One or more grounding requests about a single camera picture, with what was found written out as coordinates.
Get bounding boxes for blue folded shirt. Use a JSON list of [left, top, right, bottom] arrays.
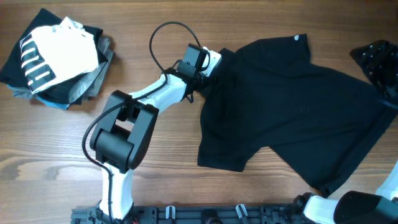
[[7, 85, 70, 110]]

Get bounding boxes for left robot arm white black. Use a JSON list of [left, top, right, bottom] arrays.
[[82, 44, 222, 223]]

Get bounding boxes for grey folded shirt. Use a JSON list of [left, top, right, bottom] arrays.
[[7, 37, 114, 105]]

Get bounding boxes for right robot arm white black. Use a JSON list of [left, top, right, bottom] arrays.
[[287, 40, 397, 224]]

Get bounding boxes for black t-shirt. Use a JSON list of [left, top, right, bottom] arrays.
[[197, 34, 397, 197]]

